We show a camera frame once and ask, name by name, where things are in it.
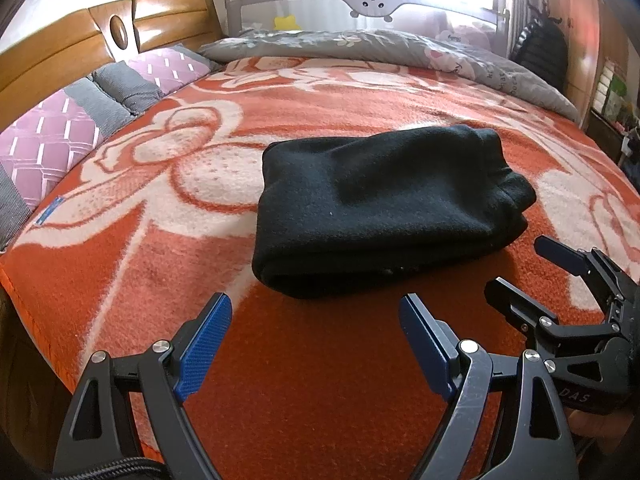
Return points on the purple grey pillow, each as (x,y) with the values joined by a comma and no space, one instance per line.
(45,140)
(170,67)

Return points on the black pants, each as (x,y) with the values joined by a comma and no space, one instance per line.
(375,210)

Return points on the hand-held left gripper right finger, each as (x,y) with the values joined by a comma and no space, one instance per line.
(425,345)

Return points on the yellow toy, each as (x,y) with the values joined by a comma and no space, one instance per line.
(287,22)

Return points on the black backpack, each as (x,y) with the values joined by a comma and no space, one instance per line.
(542,50)

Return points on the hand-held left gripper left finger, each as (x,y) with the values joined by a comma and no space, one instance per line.
(200,355)

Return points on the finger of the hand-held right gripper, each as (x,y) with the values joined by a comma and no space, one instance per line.
(520,305)
(560,256)

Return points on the wooden wardrobe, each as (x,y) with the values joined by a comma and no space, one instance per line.
(575,10)

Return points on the wooden headboard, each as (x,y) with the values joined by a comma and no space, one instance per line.
(65,50)

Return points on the grey floral quilt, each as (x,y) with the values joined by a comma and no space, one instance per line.
(375,45)

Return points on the orange floral blanket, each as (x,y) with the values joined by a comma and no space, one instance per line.
(150,270)

